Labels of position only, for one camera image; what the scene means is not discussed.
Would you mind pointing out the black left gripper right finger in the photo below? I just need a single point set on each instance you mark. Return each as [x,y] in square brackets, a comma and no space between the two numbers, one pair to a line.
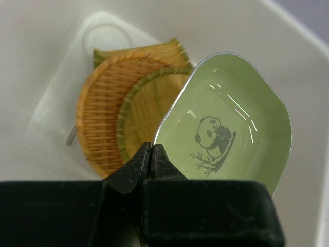
[181,212]

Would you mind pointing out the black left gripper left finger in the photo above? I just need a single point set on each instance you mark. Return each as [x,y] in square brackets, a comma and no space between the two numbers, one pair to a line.
[76,213]

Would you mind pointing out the green square panda dish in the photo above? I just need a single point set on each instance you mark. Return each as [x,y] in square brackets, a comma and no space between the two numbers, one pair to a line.
[227,123]

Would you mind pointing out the round green-rimmed bamboo plate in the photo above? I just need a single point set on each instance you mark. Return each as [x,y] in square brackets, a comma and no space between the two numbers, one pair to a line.
[145,106]

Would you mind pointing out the round orange woven plate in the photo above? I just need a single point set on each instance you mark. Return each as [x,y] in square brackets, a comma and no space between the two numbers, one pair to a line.
[100,101]

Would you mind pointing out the square green-rimmed bamboo tray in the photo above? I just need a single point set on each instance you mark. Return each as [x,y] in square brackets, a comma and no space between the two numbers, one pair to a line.
[171,50]

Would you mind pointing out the white plastic bin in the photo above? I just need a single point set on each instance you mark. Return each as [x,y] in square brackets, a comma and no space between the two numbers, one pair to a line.
[46,54]

